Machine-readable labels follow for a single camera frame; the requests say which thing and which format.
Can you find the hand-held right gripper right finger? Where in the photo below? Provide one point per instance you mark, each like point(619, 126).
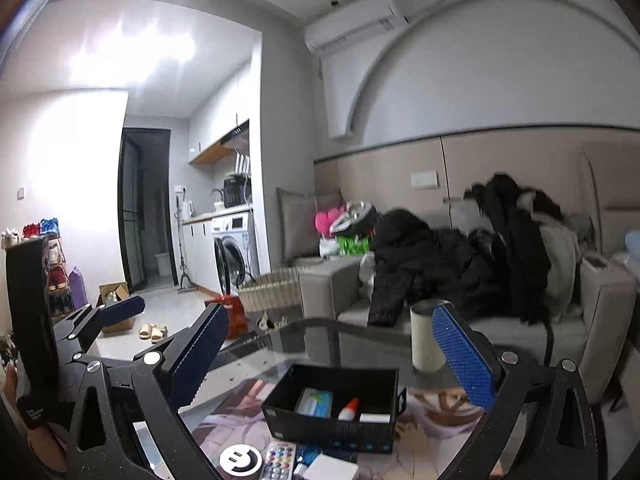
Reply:
point(465, 360)

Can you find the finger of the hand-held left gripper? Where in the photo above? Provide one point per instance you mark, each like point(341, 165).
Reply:
point(122, 310)

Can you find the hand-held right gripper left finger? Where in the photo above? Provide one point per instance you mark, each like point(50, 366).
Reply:
point(197, 360)

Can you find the green white tissue pack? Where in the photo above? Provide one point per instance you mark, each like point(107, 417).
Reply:
point(315, 402)

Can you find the small plastic bottle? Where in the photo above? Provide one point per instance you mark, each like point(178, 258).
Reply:
point(348, 408)

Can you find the black storage box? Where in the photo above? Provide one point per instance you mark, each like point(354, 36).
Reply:
point(320, 430)

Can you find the person's left hand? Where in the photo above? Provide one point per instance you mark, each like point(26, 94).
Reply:
point(47, 447)

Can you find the cardboard box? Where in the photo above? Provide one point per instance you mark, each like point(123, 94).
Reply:
point(117, 305)

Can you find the beige slipper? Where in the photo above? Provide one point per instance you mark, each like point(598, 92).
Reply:
point(160, 333)
point(146, 331)

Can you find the shoe rack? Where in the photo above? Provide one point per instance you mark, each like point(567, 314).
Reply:
point(59, 285)

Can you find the cream tumbler cup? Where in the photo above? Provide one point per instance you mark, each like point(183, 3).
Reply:
point(424, 340)

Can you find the purple yoga mat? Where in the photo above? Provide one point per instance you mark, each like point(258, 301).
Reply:
point(77, 290)

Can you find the red gift bag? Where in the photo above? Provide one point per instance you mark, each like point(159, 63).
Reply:
point(235, 317)

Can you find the white waste bin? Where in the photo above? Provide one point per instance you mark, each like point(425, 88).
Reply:
point(162, 265)

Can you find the printed table mat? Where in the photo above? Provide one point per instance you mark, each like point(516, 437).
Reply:
point(235, 410)

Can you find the mop with stand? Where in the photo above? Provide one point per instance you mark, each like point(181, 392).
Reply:
point(182, 260)

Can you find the red sneaker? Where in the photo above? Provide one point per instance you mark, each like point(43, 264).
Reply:
point(30, 230)

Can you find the blue sneaker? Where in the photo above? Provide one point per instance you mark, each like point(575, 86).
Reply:
point(50, 226)

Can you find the white kitchen counter cabinet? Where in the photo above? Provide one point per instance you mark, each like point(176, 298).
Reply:
point(197, 250)

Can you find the wicker laundry basket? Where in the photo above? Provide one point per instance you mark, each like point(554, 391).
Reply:
point(272, 292)

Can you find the dark glass door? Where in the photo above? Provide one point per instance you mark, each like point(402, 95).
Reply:
point(145, 210)

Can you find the black puffer jacket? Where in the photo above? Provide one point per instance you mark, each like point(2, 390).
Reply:
point(425, 260)

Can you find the round white black disc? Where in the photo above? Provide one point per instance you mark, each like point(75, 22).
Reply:
point(241, 460)

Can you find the white washing machine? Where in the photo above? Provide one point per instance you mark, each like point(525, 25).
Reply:
point(235, 250)

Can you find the white kettle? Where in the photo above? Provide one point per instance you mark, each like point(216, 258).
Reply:
point(187, 210)

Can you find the white remote with coloured buttons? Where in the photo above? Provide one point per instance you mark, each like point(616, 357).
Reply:
point(277, 462)

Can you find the black coat pile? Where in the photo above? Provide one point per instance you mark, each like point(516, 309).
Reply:
point(520, 240)

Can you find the grey garment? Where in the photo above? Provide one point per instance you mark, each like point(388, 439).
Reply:
point(562, 260)

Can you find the grey sofa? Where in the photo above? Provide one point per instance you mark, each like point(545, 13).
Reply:
point(325, 295)

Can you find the blue crinkled packet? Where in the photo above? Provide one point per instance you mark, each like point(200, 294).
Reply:
point(310, 457)

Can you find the green cloth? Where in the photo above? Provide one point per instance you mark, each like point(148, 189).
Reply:
point(352, 245)

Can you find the black kitchen appliance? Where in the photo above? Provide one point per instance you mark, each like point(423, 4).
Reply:
point(236, 191)

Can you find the white square box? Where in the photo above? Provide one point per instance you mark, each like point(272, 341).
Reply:
point(332, 470)

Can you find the grey cushion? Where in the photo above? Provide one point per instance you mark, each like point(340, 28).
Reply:
point(305, 225)

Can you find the white bag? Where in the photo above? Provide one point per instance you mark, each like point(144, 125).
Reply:
point(329, 247)

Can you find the black white helmet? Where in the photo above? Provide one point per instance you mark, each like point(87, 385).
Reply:
point(355, 217)

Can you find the white router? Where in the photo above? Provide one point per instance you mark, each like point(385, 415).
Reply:
point(241, 166)

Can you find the pink plush toy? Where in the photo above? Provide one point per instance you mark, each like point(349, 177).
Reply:
point(327, 221)

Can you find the blue pillow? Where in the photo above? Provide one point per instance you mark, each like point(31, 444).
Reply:
point(634, 245)

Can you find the beige bed headboard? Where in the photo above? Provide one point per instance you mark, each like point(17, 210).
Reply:
point(615, 180)

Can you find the white air conditioner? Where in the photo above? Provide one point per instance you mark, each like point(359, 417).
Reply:
point(355, 22)

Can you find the white wall switch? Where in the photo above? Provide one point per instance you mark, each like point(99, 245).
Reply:
point(425, 180)

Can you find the white wall cabinets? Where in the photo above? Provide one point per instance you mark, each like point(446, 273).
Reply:
point(215, 130)

